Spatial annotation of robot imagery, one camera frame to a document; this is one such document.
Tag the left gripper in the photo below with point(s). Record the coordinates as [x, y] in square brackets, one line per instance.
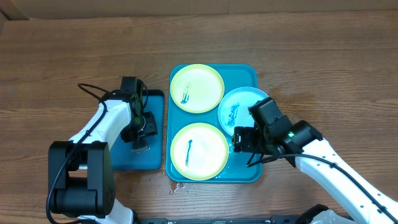
[151, 129]

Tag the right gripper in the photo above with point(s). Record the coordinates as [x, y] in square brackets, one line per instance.
[240, 139]

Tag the dark grey sponge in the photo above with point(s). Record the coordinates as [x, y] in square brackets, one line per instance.
[139, 146]

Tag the light blue rimmed plate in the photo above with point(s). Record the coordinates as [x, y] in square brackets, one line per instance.
[233, 108]

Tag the yellow-green rimmed plate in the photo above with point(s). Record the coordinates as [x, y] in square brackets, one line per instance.
[197, 88]
[199, 151]

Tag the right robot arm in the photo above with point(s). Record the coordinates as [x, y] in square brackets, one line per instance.
[305, 148]

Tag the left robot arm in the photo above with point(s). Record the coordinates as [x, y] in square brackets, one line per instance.
[81, 175]

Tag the small black-rimmed teal tray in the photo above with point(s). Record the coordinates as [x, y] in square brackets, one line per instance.
[124, 157]

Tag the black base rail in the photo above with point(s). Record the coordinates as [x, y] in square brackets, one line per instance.
[276, 219]

